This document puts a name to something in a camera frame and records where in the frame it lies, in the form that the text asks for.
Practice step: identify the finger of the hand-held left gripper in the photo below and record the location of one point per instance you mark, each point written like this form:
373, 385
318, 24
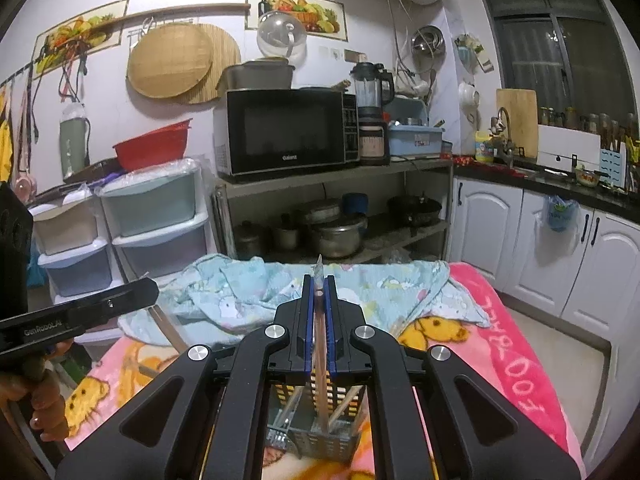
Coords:
125, 297

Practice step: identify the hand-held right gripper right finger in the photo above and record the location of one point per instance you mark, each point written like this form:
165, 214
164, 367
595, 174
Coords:
331, 310

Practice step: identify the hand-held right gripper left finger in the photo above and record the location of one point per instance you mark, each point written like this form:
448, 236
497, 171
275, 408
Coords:
310, 310

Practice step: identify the plastic-wrapped single chopstick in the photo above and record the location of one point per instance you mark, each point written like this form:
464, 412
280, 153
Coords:
320, 340

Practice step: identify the green plastic utensil basket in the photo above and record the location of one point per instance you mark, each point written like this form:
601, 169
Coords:
320, 442

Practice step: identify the person's left hand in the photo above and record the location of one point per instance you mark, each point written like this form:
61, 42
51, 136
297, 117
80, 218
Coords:
50, 400

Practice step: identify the large steel pot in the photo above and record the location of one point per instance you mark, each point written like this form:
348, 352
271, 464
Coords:
340, 240

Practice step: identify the light blue printed cloth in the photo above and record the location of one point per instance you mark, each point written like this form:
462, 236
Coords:
240, 285

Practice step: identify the small steel pot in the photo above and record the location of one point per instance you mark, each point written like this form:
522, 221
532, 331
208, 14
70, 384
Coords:
287, 237

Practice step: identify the teal and grey drawer unit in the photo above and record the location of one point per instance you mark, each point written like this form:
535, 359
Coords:
150, 205

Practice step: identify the black wok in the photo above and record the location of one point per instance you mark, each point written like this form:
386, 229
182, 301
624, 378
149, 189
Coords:
415, 210

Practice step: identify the dark flat tray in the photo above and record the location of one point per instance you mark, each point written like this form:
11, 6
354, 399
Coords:
95, 167

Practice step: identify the steel shelf rack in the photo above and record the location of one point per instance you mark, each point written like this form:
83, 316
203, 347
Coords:
320, 172

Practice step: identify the pink round hanging object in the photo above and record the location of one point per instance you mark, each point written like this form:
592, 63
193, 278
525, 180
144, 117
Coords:
25, 189

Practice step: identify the red plastic basin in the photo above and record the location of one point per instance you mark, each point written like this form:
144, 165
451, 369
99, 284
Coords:
150, 147

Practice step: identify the green hanging water bottle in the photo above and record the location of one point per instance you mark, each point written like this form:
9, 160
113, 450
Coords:
74, 145

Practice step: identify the pink printed blanket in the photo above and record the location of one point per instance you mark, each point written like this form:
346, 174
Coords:
500, 350

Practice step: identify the white kitchen cabinets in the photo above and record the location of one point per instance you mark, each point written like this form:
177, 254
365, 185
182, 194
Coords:
490, 230

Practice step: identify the black microwave oven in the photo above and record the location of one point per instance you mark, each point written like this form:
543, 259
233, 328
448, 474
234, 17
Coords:
285, 130

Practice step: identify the yellow hanging cloth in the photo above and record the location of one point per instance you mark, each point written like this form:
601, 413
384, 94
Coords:
5, 145

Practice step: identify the blue dish rack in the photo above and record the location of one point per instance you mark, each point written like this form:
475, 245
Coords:
412, 140

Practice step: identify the black countertop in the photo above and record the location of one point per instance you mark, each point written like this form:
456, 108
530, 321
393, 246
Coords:
500, 174

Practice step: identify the yellow capped jar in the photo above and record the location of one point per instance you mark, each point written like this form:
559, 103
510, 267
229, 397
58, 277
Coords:
484, 149

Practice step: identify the black blender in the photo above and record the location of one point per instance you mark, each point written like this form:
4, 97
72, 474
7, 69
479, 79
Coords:
367, 90

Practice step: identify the metal faucet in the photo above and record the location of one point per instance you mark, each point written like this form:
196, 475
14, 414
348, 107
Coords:
502, 147

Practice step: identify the grey rectangular pan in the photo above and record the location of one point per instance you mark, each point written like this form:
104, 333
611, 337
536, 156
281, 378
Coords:
260, 77

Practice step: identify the round bamboo tray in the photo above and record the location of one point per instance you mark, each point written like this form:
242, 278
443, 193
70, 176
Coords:
167, 60

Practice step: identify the blue hanging bag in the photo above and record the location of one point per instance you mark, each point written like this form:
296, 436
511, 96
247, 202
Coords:
560, 215

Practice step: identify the white hanging pot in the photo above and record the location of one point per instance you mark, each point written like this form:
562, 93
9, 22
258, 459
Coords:
468, 94

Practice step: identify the round bamboo mat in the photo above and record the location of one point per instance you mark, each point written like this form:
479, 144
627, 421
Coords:
225, 50

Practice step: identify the wooden cutting board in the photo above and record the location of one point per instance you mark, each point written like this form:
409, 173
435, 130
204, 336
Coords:
520, 120

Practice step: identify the glass dome lid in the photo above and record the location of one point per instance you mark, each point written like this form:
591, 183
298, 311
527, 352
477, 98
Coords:
280, 32

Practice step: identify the hanging steel bowl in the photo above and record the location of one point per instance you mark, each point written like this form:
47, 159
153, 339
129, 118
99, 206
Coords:
430, 40

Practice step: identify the light blue knife block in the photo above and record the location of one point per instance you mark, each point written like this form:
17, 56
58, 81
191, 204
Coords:
612, 165

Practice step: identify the row of spice jars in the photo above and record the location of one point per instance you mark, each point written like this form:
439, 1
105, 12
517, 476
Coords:
590, 120

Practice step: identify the dark framed window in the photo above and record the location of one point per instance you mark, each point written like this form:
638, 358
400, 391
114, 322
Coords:
575, 60

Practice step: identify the fruit wall poster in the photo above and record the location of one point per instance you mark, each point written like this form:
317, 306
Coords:
75, 35
310, 10

